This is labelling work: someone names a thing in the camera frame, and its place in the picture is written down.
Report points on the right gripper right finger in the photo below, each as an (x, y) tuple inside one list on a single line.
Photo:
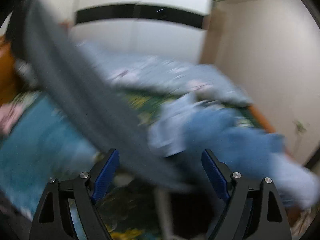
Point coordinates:
[(253, 209)]

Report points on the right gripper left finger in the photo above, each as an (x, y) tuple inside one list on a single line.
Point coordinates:
[(53, 218)]

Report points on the grey knit sweater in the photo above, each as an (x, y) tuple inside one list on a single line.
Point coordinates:
[(93, 107)]

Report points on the light blue shirt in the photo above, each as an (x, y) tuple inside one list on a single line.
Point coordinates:
[(296, 185)]

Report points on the blue fleece garment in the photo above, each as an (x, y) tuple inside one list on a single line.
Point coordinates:
[(248, 150)]

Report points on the teal floral bed blanket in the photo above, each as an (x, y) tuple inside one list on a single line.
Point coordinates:
[(43, 143)]

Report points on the grey-blue floral duvet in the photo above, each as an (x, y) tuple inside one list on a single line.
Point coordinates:
[(161, 75)]

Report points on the white black-striped wardrobe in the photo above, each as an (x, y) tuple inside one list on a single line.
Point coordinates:
[(171, 28)]

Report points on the wooden bed frame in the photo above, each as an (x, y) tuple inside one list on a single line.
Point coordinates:
[(15, 71)]

